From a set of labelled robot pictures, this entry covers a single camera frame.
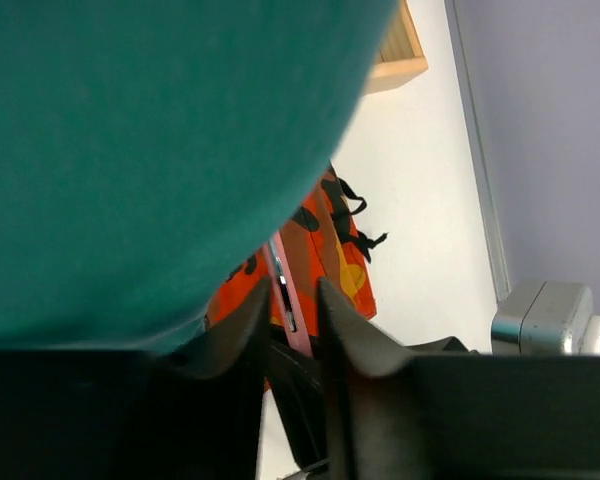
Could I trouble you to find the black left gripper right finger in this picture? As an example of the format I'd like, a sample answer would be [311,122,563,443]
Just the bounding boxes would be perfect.
[317,277,481,480]

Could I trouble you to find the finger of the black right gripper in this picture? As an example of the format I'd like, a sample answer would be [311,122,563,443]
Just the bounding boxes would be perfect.
[266,340,328,470]

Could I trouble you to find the pink plastic hanger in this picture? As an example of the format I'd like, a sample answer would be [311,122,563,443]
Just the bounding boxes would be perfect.
[263,232,313,357]

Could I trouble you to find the orange camouflage trousers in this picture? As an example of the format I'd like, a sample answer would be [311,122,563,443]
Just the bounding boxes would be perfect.
[203,162,391,396]

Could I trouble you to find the wooden clothes rack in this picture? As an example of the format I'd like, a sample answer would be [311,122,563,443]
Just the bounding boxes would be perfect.
[365,1,429,94]

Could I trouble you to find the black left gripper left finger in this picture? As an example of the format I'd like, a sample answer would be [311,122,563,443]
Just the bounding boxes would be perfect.
[156,280,271,479]

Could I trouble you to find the aluminium right side rail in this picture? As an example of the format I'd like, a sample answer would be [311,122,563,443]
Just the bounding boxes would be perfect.
[445,1,511,303]

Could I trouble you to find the teal t-shirt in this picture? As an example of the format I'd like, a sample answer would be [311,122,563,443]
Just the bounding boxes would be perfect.
[0,1,396,353]

